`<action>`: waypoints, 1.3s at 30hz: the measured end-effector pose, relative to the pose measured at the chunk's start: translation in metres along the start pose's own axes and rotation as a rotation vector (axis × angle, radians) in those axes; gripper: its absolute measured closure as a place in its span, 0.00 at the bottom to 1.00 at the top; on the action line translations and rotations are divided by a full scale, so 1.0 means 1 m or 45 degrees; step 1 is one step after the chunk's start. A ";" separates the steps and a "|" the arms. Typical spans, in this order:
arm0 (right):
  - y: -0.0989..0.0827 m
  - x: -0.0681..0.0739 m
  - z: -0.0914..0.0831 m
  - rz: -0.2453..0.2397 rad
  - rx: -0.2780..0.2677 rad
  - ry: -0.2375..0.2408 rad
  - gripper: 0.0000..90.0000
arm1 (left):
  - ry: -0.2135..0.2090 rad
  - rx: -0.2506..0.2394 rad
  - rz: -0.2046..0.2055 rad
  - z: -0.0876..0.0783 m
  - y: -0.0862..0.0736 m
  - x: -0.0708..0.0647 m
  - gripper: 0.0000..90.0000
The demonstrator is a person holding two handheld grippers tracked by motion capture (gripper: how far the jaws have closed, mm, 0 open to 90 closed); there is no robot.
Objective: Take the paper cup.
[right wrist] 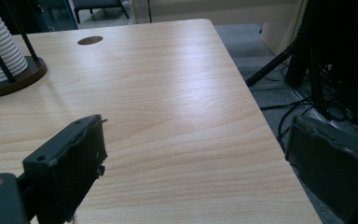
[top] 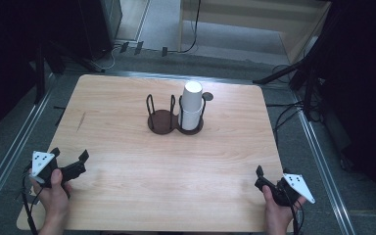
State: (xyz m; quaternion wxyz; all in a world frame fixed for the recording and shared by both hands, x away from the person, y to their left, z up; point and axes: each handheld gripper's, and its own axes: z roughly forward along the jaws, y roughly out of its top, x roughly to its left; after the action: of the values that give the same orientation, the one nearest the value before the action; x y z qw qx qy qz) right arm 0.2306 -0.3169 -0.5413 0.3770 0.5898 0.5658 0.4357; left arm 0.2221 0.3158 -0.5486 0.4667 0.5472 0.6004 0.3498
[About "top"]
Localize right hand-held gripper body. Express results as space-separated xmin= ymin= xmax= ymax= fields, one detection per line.
xmin=255 ymin=173 xmax=316 ymax=208

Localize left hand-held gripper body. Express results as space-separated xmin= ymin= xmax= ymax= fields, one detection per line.
xmin=28 ymin=150 xmax=87 ymax=189

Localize dark wire cup holder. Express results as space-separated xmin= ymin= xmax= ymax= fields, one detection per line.
xmin=145 ymin=93 xmax=208 ymax=136

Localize white paper cup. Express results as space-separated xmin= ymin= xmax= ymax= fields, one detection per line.
xmin=178 ymin=106 xmax=205 ymax=131
xmin=180 ymin=80 xmax=205 ymax=114

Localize person's right hand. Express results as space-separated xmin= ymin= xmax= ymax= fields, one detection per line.
xmin=262 ymin=186 xmax=307 ymax=228

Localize person's left hand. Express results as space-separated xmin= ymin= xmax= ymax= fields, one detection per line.
xmin=31 ymin=168 xmax=72 ymax=220

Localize black tripod stand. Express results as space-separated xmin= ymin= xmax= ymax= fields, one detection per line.
xmin=253 ymin=32 xmax=329 ymax=122

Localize black cabinet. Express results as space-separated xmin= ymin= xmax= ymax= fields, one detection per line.
xmin=77 ymin=0 xmax=123 ymax=62

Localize metal floor rail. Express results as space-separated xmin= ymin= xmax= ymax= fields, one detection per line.
xmin=292 ymin=91 xmax=357 ymax=235
xmin=0 ymin=73 xmax=57 ymax=226

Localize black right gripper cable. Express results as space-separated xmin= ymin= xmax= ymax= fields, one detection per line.
xmin=288 ymin=199 xmax=306 ymax=235

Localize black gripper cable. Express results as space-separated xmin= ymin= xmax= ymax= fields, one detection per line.
xmin=288 ymin=199 xmax=306 ymax=235
xmin=21 ymin=164 xmax=40 ymax=235

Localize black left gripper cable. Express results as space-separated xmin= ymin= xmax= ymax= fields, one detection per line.
xmin=21 ymin=164 xmax=40 ymax=235

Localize black floor cables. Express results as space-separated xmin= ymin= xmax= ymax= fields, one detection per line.
xmin=265 ymin=64 xmax=324 ymax=148

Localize black camera stand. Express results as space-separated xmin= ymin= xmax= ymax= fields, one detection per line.
xmin=28 ymin=40 xmax=106 ymax=105

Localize white floor cable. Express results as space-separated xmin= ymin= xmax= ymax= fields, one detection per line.
xmin=103 ymin=43 xmax=121 ymax=71

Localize black hanging cable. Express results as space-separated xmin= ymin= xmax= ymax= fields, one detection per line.
xmin=175 ymin=0 xmax=202 ymax=55

